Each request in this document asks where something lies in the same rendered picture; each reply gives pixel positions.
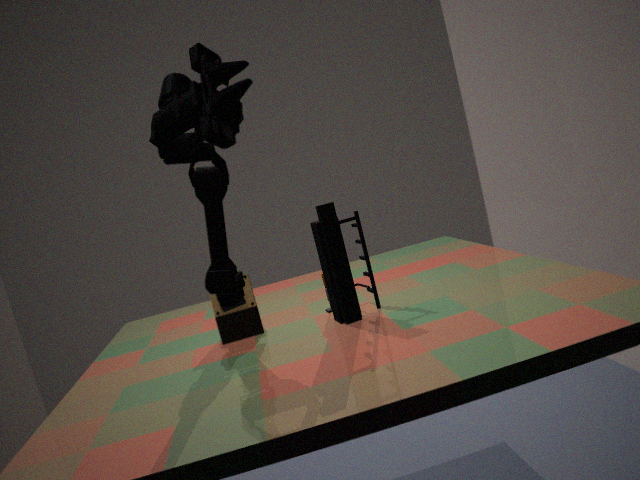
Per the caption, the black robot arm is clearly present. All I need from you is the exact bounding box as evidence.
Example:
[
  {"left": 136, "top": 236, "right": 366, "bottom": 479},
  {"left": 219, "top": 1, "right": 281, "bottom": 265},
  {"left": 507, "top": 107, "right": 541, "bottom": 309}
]
[{"left": 149, "top": 73, "right": 246, "bottom": 312}]

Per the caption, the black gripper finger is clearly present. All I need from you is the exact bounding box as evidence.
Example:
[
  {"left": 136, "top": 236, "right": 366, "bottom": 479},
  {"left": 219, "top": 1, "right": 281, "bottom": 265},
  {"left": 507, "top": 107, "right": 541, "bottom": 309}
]
[
  {"left": 207, "top": 79, "right": 253, "bottom": 123},
  {"left": 202, "top": 59, "right": 249, "bottom": 86}
]

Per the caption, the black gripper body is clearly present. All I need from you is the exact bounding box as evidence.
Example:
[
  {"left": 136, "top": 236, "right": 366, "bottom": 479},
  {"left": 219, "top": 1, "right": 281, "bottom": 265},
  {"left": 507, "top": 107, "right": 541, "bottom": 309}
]
[{"left": 170, "top": 42, "right": 236, "bottom": 148}]

